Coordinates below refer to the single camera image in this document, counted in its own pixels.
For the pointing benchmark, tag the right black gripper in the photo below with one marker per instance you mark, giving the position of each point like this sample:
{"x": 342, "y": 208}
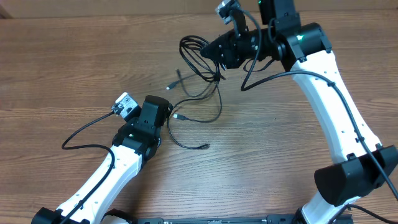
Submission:
{"x": 232, "y": 58}

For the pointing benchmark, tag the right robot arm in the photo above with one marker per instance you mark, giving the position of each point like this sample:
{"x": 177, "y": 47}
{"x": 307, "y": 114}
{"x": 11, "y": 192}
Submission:
{"x": 360, "y": 163}

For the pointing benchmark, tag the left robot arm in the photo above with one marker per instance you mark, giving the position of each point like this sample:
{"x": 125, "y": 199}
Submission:
{"x": 132, "y": 146}

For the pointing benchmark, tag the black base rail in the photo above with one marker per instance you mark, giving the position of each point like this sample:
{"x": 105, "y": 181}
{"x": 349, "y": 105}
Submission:
{"x": 214, "y": 220}

